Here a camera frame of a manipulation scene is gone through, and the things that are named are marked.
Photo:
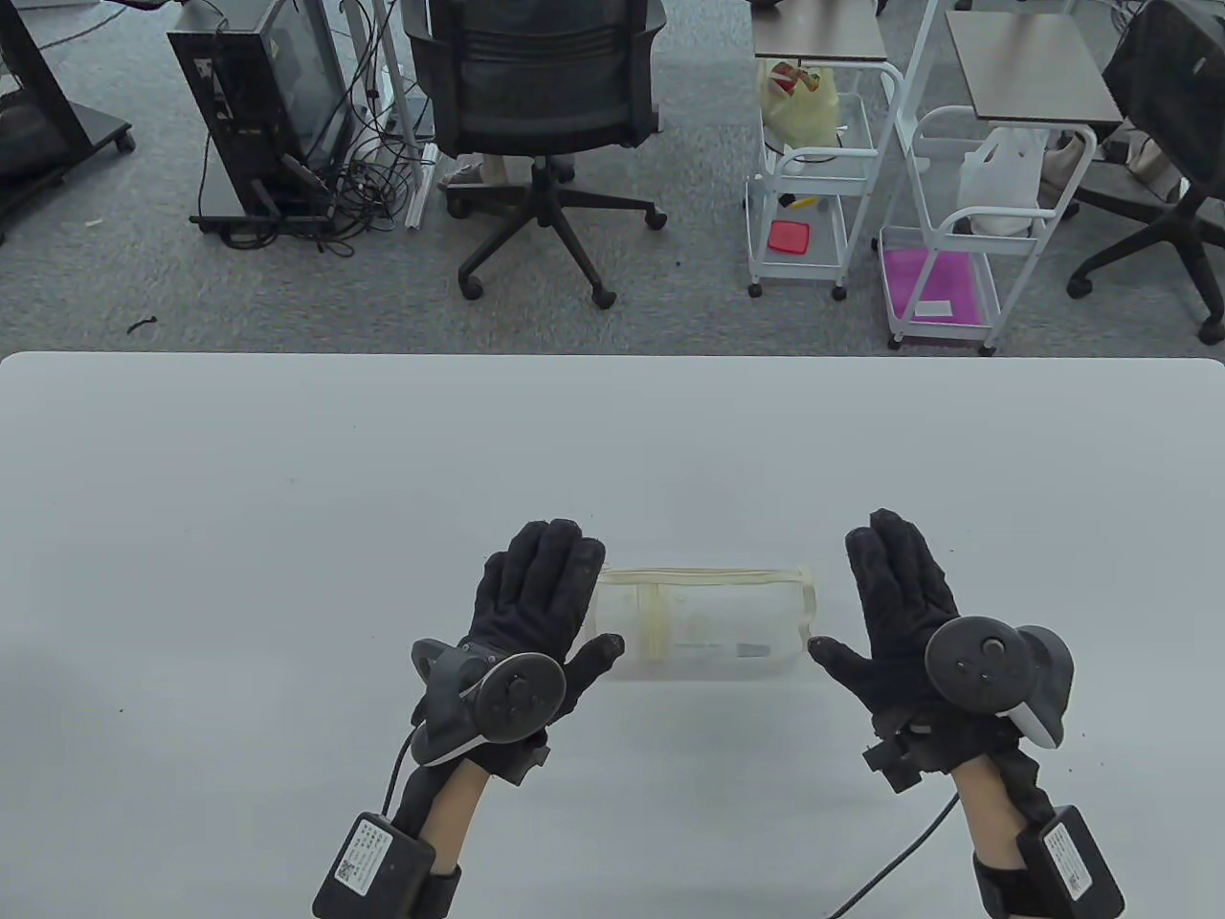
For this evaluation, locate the wide white rolling cart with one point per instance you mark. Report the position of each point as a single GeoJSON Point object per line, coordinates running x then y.
{"type": "Point", "coordinates": [986, 235]}

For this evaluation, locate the red plastic lid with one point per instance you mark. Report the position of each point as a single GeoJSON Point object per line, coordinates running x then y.
{"type": "Point", "coordinates": [790, 238]}

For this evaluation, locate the white plastic bag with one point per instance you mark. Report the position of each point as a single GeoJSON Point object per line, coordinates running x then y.
{"type": "Point", "coordinates": [1000, 187]}

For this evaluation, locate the magenta sheet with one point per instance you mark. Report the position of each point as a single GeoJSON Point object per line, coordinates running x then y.
{"type": "Point", "coordinates": [943, 278]}

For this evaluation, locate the yellow and black pen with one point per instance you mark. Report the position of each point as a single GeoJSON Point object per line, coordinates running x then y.
{"type": "Point", "coordinates": [802, 202]}

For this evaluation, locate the black computer tower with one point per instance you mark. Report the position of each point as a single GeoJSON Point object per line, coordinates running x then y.
{"type": "Point", "coordinates": [239, 96]}

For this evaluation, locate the black and white marker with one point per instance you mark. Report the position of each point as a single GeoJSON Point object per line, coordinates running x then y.
{"type": "Point", "coordinates": [751, 651]}

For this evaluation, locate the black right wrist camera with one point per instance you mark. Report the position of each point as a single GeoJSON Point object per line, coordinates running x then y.
{"type": "Point", "coordinates": [895, 761]}

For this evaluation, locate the large brown side table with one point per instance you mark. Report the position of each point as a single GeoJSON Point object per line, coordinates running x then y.
{"type": "Point", "coordinates": [1034, 67]}

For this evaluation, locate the person's left forearm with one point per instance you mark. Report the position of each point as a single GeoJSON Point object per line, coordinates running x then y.
{"type": "Point", "coordinates": [461, 814]}

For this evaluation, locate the black right forearm sensor box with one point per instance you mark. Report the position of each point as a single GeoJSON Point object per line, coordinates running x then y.
{"type": "Point", "coordinates": [1067, 862]}

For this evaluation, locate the person's right forearm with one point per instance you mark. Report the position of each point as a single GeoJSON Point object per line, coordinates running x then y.
{"type": "Point", "coordinates": [986, 814]}

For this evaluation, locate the white power strip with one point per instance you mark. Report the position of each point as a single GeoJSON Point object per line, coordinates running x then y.
{"type": "Point", "coordinates": [421, 187]}

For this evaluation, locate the grey right hand controller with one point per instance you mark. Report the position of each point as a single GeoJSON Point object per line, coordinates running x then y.
{"type": "Point", "coordinates": [976, 661]}

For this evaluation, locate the person's right hand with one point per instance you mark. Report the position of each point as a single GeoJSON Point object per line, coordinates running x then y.
{"type": "Point", "coordinates": [900, 613]}

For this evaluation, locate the black left forearm sensor box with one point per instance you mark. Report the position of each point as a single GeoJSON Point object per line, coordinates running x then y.
{"type": "Point", "coordinates": [368, 862]}

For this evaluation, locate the black mesh office chair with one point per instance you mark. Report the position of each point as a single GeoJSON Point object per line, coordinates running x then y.
{"type": "Point", "coordinates": [536, 86]}

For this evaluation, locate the white paper slip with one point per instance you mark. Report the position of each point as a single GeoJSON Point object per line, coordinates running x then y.
{"type": "Point", "coordinates": [934, 308]}

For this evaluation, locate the white desk leg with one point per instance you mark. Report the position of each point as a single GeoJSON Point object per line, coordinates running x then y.
{"type": "Point", "coordinates": [402, 96]}

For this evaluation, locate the black wheeled stand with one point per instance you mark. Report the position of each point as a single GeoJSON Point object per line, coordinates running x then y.
{"type": "Point", "coordinates": [38, 105]}

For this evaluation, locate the small brown side table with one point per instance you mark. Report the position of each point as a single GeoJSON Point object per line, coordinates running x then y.
{"type": "Point", "coordinates": [813, 33]}

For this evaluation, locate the small black floor scrap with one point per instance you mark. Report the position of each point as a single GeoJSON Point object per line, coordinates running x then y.
{"type": "Point", "coordinates": [142, 325]}

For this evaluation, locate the narrow white rolling cart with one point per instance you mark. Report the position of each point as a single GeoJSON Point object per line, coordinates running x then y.
{"type": "Point", "coordinates": [804, 271]}

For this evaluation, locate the yellow plastic bag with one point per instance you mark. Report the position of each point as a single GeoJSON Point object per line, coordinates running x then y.
{"type": "Point", "coordinates": [804, 115]}

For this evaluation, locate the red snack packet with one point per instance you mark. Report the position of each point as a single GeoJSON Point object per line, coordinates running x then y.
{"type": "Point", "coordinates": [790, 77]}

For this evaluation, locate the person's left hand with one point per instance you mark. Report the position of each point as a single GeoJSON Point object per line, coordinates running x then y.
{"type": "Point", "coordinates": [536, 593]}

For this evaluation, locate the translucent white mesh pencil pouch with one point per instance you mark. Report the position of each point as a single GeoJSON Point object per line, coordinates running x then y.
{"type": "Point", "coordinates": [727, 613]}

